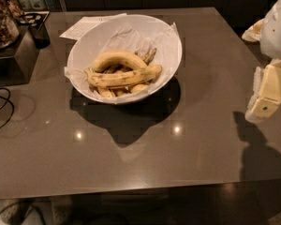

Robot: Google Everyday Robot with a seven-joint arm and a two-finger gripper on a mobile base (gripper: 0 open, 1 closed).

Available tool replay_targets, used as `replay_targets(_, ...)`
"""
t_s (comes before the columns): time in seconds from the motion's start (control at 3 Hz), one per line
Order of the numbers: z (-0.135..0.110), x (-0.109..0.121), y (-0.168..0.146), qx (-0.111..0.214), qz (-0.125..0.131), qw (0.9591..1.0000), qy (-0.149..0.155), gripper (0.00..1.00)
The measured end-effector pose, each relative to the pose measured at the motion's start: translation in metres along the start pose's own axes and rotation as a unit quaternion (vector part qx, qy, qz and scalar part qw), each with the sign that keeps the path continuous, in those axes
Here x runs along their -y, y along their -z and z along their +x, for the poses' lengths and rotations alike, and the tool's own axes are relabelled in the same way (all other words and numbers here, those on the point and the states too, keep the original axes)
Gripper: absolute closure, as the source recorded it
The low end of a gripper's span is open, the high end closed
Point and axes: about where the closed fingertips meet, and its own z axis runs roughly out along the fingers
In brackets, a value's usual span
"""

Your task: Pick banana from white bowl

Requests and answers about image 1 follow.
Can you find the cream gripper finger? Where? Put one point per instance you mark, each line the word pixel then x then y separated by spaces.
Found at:
pixel 253 33
pixel 266 97

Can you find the curved yellow banana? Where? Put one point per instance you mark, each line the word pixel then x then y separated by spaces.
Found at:
pixel 107 59

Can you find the white paper bowl liner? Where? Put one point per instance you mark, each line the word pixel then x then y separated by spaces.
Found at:
pixel 128 38

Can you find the small bottom yellow banana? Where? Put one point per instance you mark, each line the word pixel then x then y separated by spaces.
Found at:
pixel 137 88

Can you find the white bowl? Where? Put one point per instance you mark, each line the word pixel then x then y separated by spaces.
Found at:
pixel 93 41

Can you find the long front yellow banana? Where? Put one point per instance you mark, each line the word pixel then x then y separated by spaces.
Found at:
pixel 119 80

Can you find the white paper sheet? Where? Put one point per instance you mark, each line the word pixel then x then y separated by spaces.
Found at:
pixel 85 24

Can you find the dark glass cup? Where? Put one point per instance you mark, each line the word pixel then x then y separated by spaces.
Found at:
pixel 39 34

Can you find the dark tray stand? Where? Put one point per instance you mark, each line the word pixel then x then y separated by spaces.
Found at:
pixel 17 62

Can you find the glass jar with snacks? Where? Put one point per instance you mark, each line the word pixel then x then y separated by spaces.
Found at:
pixel 9 31

